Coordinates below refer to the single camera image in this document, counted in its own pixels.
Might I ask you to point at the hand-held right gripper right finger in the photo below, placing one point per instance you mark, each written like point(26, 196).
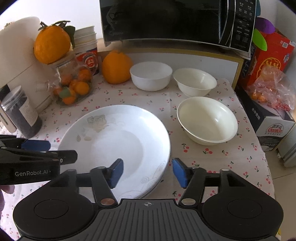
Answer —
point(180, 172)

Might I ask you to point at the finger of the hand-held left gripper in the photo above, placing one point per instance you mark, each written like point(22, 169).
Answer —
point(46, 155)
point(37, 145)

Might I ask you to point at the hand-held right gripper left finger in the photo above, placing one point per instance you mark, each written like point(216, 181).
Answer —
point(115, 173)

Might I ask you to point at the white floral plate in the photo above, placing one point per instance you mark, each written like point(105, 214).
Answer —
point(120, 139)

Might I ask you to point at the cream flared bowl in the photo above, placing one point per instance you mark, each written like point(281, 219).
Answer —
point(195, 81)
point(205, 120)

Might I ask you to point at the round white bowl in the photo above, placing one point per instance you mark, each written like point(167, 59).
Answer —
point(150, 77)

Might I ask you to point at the person's left hand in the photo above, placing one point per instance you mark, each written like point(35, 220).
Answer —
point(8, 190)

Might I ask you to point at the dark jar with clear lid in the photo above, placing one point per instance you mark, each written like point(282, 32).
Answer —
point(20, 113)

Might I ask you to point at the white rounded device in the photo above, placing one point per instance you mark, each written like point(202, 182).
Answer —
point(5, 122)

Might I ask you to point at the cherry print tablecloth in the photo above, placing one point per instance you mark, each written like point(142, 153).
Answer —
point(231, 162)

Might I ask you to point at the glass jar of small oranges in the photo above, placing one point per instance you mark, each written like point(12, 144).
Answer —
point(76, 90)

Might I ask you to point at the white kitchen appliance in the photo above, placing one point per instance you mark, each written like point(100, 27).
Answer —
point(16, 58)

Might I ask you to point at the dark water carton box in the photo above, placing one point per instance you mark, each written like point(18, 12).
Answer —
point(270, 129)

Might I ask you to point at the large orange with leaves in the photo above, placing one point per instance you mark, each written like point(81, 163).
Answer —
point(52, 44)

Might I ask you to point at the stack of paper cups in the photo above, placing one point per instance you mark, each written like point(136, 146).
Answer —
point(85, 46)

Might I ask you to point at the grey white refrigerator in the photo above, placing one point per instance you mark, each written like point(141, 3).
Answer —
point(289, 150)

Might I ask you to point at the white wood-trimmed stand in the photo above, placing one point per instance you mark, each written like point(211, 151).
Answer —
point(196, 59)

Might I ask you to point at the plastic bag of oranges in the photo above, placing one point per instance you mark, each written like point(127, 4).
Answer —
point(270, 88)

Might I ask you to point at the red cardboard box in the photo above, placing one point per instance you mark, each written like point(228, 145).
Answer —
point(275, 53)

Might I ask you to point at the green plastic toy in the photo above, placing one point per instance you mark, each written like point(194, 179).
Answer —
point(259, 39)

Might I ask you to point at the black microwave oven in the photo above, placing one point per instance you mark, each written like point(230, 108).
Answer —
point(161, 18)

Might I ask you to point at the purple toy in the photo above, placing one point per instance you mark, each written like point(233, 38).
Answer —
point(266, 25)

